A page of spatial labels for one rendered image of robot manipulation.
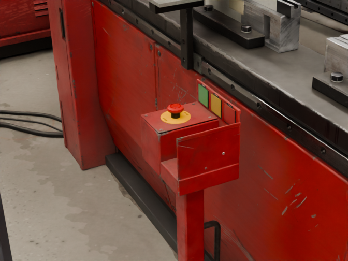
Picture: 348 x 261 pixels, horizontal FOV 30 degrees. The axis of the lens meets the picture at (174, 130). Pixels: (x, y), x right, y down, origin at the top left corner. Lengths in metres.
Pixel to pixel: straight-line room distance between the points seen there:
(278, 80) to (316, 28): 3.03
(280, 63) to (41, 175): 1.53
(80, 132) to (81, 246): 0.56
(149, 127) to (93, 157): 1.35
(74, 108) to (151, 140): 1.23
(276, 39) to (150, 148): 0.42
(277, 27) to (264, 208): 0.45
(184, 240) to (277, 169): 0.30
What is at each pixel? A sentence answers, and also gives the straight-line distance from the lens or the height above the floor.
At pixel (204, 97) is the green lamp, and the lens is 1.56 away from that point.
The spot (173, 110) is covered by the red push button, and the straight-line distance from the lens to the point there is 1.51.
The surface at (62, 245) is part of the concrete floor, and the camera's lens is 2.44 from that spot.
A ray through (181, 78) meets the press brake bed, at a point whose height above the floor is 0.72.
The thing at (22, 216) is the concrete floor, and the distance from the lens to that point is 2.63.
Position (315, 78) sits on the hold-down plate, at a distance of 1.46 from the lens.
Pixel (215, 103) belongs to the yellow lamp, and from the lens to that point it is 1.52.
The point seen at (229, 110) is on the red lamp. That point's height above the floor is 0.83.
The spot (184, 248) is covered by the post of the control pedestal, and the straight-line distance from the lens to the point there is 1.67.
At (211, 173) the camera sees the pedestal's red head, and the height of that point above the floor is 0.70.
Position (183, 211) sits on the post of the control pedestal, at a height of 0.55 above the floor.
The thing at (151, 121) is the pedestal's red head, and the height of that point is 0.78.
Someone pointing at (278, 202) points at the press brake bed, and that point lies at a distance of 1.59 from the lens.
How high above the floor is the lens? 1.48
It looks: 28 degrees down
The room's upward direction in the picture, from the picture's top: 2 degrees counter-clockwise
